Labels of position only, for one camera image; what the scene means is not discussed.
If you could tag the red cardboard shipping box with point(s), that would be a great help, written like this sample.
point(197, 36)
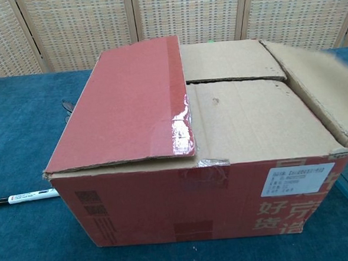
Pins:
point(137, 203)

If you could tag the woven rattan folding screen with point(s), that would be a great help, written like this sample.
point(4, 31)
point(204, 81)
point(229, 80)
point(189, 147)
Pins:
point(67, 24)

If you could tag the blue velvet table cloth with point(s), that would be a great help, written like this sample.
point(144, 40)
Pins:
point(15, 140)

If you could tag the white marker pen black cap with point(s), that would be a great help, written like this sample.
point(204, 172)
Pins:
point(18, 198)

